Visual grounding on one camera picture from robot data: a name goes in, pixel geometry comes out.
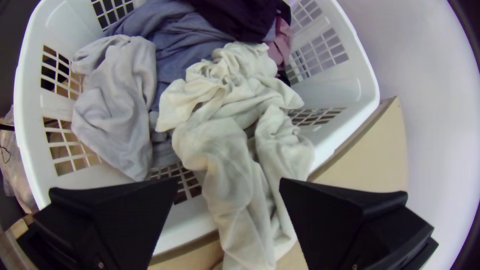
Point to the dark garment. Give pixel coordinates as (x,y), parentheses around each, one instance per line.
(240,17)

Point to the cream t-shirt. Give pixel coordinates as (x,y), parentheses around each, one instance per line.
(228,150)

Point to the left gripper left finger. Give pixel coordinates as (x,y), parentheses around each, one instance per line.
(108,221)

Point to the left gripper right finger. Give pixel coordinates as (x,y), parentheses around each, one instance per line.
(345,225)

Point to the light grey garment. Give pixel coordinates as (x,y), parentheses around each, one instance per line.
(112,112)

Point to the white laundry basket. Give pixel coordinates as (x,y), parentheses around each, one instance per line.
(337,93)

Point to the blue garment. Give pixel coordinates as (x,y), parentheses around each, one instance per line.
(180,37)

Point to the pink garment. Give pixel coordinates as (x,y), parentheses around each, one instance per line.
(283,45)

